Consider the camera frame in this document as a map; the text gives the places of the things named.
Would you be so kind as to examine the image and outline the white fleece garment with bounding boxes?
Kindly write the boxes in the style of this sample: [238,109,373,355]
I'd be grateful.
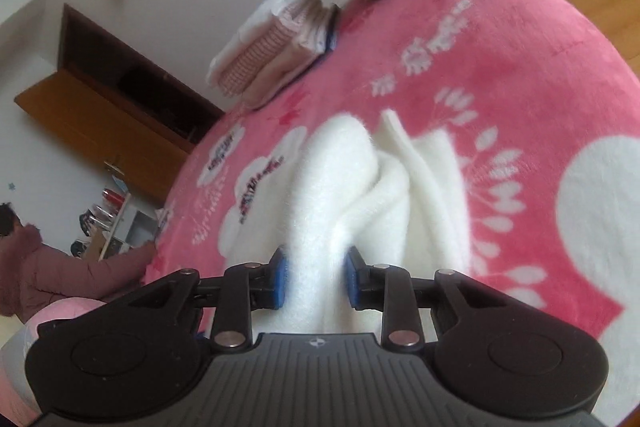
[229,108,474,338]

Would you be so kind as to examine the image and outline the light folded clothes stack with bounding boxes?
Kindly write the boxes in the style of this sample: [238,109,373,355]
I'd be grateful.
[207,0,340,108]

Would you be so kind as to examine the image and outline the white shelf with bottles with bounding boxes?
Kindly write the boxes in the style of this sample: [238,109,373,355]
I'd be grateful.
[70,174,160,261]

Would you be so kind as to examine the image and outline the person in maroon jacket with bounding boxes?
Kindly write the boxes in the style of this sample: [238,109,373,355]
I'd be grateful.
[0,202,157,323]

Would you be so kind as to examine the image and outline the pink floral bed blanket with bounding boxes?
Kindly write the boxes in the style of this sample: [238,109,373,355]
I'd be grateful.
[145,0,639,425]

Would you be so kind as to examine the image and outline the brown wooden wardrobe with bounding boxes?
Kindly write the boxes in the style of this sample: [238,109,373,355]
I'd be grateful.
[14,5,224,202]

